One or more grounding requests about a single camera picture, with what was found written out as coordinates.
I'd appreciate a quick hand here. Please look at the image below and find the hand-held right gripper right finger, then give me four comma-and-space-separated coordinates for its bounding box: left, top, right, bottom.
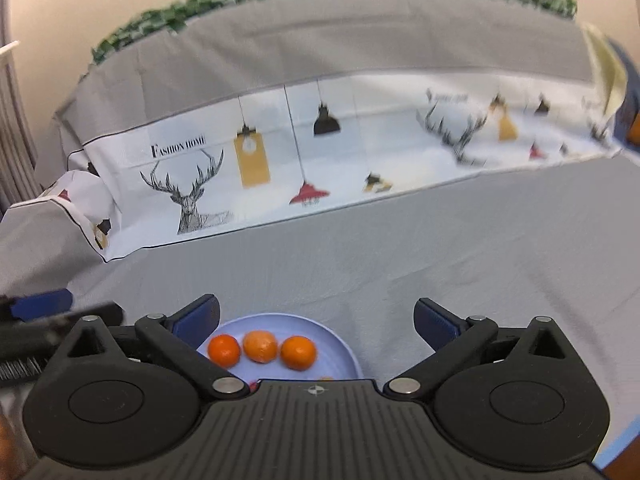
382, 297, 581, 400

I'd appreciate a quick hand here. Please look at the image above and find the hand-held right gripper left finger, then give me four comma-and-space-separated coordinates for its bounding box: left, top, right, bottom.
50, 294, 251, 401

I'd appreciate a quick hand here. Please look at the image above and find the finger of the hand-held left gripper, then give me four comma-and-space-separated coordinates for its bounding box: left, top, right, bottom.
0, 289, 75, 322
0, 302, 125, 359

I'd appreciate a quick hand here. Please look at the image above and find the small orange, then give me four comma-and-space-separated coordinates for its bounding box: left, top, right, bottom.
243, 330, 279, 364
207, 334, 242, 367

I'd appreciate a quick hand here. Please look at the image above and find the large orange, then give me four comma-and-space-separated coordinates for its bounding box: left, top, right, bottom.
280, 335, 318, 372

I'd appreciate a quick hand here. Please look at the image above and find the light blue plate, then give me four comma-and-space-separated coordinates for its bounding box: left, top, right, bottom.
196, 314, 364, 394

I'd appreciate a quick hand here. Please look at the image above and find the grey printed blanket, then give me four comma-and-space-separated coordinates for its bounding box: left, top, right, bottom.
0, 0, 640, 480

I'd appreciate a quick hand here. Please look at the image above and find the grey curtain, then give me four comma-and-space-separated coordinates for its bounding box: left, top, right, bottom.
0, 0, 45, 213

